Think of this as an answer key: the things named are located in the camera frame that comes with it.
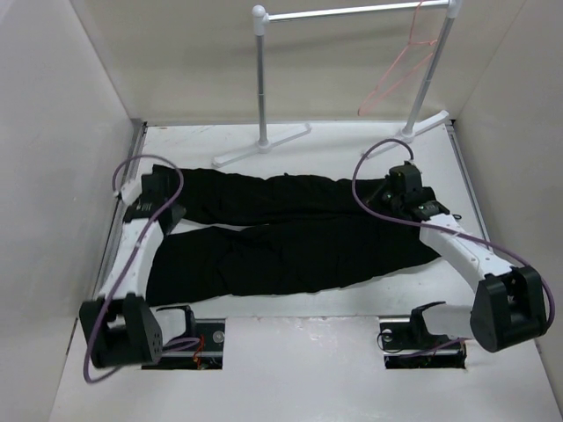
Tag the white metal clothes rack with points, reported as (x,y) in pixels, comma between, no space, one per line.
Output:
(318,61)

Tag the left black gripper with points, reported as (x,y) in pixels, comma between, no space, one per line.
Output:
(178,215)

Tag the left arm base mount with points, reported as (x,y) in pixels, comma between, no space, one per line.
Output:
(207,354)

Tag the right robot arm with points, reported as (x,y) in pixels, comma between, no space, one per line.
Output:
(508,306)

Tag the black trousers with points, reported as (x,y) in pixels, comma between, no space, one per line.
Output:
(282,235)

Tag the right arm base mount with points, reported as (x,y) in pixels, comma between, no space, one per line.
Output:
(407,344)

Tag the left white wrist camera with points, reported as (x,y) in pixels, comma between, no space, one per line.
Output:
(129,192)

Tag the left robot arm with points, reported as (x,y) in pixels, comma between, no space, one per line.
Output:
(120,327)

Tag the pink wire hanger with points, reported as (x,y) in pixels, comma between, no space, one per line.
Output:
(390,81)

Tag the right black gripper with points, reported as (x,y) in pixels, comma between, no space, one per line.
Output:
(375,200)

